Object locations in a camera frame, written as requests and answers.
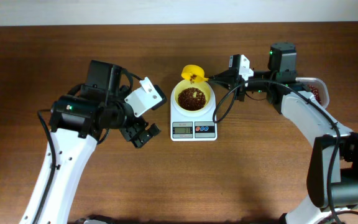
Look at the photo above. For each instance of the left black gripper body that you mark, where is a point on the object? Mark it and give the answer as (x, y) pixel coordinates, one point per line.
(138, 134)

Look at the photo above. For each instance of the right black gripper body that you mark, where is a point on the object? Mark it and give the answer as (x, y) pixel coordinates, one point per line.
(237, 83)

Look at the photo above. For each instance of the yellow measuring scoop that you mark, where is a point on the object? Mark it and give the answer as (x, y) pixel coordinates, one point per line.
(194, 74)

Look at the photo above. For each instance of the red beans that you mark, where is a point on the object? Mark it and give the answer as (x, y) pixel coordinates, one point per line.
(190, 97)

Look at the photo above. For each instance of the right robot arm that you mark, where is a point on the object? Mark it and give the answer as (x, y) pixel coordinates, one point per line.
(332, 180)

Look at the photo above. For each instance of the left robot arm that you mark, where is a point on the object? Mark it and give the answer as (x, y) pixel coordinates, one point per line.
(72, 138)

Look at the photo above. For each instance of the white digital kitchen scale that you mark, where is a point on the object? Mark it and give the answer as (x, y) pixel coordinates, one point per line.
(192, 126)

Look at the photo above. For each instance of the yellow plastic bowl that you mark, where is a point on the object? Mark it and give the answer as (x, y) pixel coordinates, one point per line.
(202, 86)

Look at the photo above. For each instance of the clear plastic container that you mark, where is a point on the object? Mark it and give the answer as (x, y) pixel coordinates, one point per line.
(318, 88)

